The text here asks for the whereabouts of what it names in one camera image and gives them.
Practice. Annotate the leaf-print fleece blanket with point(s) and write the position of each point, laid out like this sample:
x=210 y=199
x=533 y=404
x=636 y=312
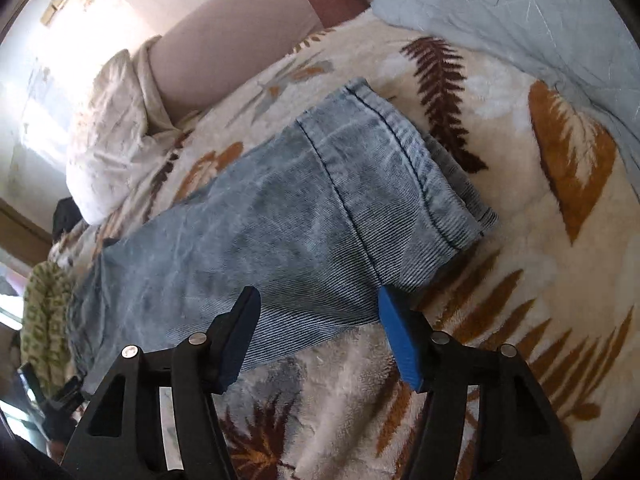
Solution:
x=525 y=285

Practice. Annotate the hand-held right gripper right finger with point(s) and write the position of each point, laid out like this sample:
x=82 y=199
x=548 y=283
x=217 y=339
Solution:
x=400 y=346

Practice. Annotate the green patterned quilt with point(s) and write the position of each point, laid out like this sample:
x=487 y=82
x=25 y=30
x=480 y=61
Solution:
x=45 y=320

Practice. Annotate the white floral pillow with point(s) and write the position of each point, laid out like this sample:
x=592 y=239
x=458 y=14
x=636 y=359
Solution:
x=110 y=150

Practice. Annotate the black cloth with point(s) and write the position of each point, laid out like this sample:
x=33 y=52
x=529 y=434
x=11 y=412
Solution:
x=67 y=215

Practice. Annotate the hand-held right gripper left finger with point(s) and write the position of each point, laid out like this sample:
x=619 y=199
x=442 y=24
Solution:
x=239 y=346

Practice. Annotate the wooden door with stained glass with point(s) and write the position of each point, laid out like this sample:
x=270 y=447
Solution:
x=25 y=240

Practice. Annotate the light blue quilted cover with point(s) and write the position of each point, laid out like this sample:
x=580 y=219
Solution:
x=500 y=10

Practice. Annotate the grey denim jacket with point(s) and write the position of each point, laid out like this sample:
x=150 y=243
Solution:
x=300 y=220

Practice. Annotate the pink padded headboard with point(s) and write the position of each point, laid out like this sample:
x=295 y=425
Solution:
x=225 y=45

